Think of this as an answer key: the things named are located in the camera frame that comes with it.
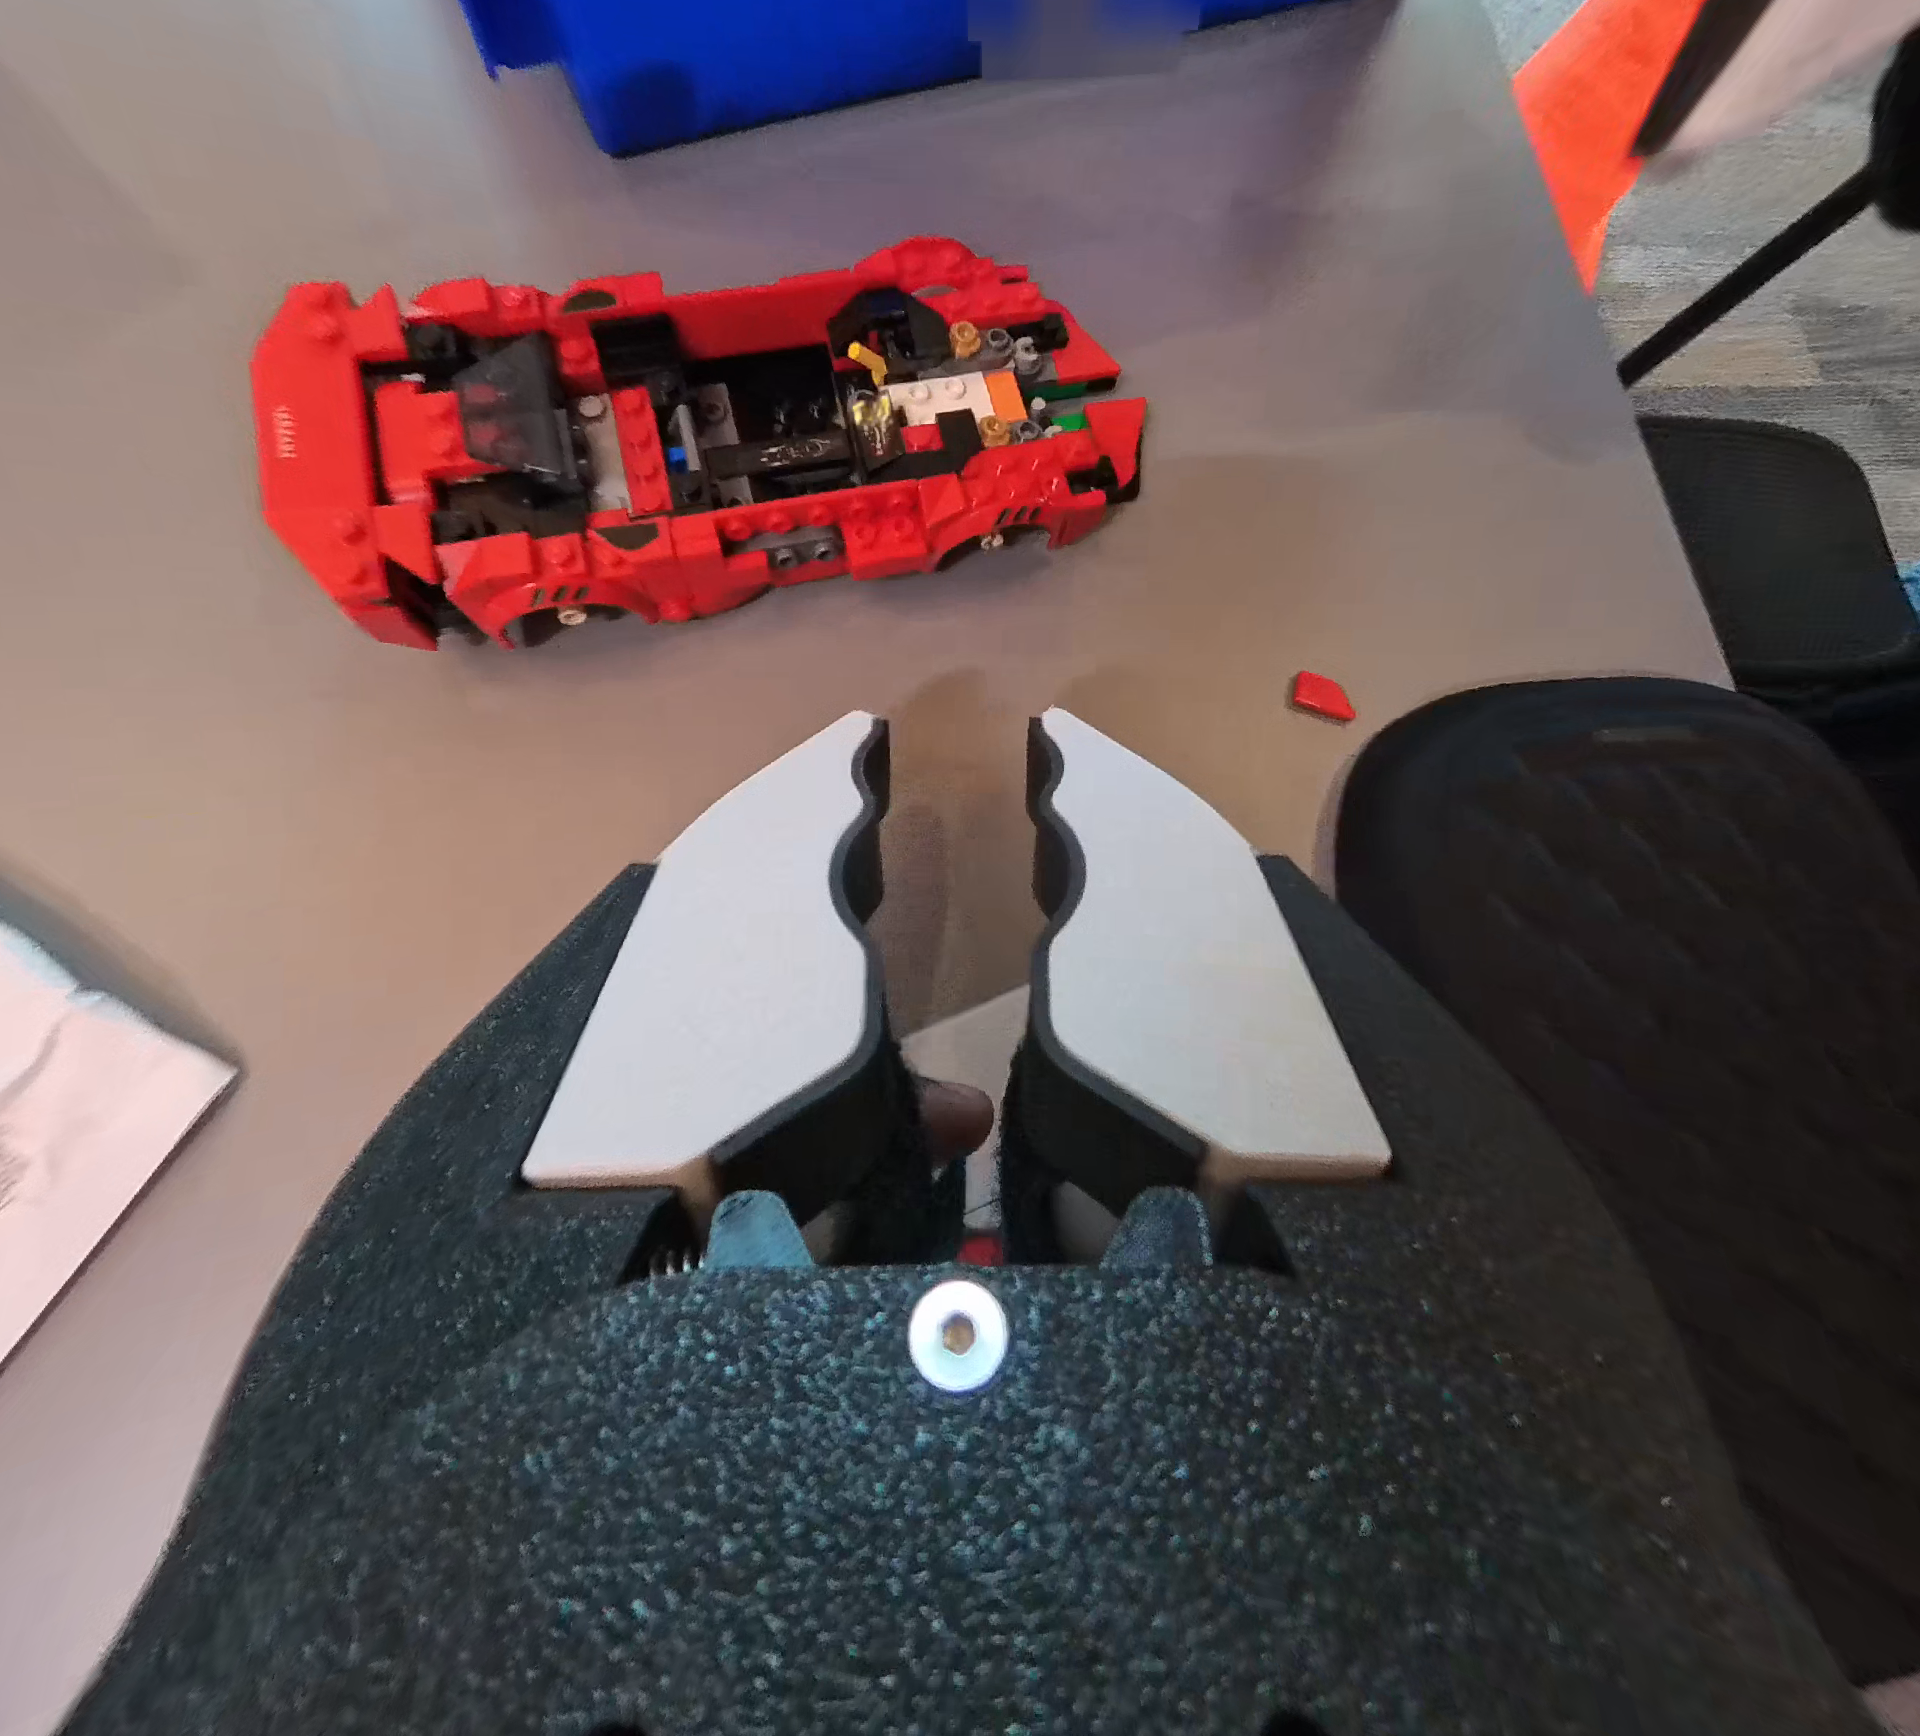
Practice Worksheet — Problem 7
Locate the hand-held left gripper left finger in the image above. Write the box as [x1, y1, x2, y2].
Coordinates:
[520, 711, 920, 1190]

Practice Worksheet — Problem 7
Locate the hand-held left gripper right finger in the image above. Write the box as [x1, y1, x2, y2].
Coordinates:
[1002, 708, 1395, 1187]

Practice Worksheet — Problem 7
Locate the black padded armrest cushion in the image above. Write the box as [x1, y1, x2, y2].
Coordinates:
[1333, 674, 1920, 1687]

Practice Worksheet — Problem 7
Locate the white instruction sheet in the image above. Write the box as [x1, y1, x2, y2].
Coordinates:
[0, 923, 243, 1366]

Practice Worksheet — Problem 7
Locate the red toy brick car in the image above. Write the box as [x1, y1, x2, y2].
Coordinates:
[250, 237, 1151, 653]

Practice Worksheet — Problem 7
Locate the black mesh office chair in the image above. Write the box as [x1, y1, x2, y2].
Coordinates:
[1634, 412, 1920, 718]

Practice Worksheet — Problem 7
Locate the black metal pole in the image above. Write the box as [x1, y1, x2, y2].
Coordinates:
[1617, 168, 1884, 389]

